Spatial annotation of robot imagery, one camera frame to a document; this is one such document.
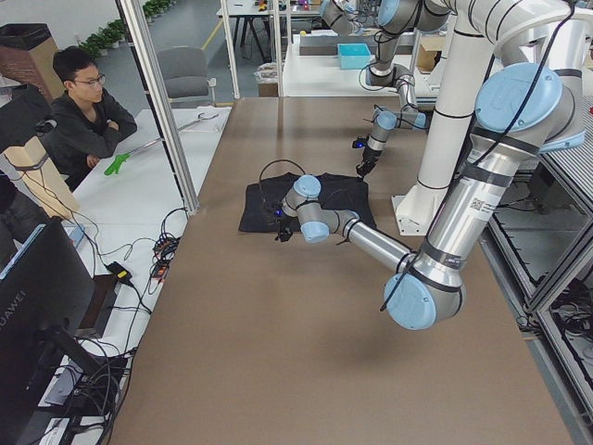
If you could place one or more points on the black Huawei monitor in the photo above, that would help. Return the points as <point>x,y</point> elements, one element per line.
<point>45,293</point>

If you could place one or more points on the black graphic t-shirt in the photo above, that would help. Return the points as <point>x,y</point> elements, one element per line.
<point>339,192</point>

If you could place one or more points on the seated man with glasses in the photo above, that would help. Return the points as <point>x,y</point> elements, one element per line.
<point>90,123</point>

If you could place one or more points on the aluminium frame post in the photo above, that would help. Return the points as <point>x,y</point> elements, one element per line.
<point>146,60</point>

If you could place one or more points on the red black power strip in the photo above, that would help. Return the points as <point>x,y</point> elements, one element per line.
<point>163,253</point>

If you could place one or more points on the blue plastic bin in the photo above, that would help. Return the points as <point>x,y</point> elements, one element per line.
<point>353,56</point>

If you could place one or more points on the metal reacher grabber tool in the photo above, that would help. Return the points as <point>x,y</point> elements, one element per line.
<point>114,167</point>

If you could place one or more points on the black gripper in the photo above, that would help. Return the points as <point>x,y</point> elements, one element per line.
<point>283,223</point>
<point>368,158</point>

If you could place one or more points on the grey office chair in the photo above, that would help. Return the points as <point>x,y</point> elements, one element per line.
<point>184,71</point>

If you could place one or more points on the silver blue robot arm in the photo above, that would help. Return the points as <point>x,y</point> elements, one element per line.
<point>394,19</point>
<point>512,89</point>

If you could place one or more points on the black power adapter brick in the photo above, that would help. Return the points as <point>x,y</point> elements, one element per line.
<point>121,272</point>

